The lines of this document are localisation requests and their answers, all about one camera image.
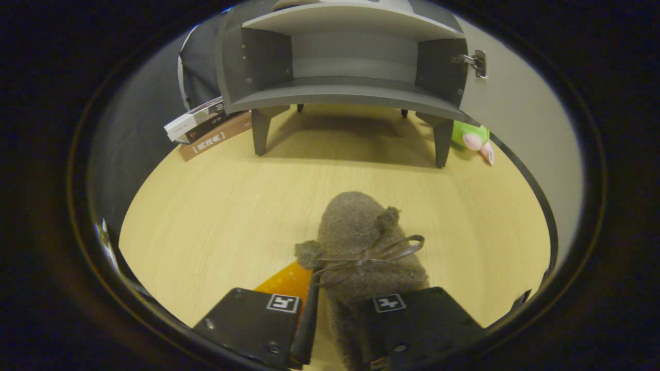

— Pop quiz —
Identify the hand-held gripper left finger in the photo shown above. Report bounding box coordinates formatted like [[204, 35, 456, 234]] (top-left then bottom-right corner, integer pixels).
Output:
[[193, 260, 321, 370]]

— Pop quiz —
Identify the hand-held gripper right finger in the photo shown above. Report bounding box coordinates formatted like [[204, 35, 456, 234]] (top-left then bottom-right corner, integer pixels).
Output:
[[361, 286, 488, 370]]

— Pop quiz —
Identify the dark grey shoe cabinet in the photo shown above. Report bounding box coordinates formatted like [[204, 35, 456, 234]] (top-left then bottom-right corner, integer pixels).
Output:
[[216, 0, 488, 168]]

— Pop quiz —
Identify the green and pink plush toy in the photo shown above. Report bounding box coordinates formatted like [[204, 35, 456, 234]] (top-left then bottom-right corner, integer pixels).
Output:
[[452, 120, 496, 165]]

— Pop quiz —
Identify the brown book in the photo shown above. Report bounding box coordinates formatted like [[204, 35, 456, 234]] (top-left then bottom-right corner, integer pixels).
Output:
[[180, 111, 253, 162]]

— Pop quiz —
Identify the white patterned object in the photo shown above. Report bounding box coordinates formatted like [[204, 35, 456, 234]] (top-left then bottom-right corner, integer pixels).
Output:
[[95, 219, 120, 271]]

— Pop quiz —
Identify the black book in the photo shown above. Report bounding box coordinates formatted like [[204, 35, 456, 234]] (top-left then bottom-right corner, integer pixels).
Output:
[[184, 110, 243, 145]]

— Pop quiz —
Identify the black backdrop cloth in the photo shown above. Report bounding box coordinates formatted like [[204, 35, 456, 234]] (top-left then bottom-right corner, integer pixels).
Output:
[[88, 10, 230, 238]]

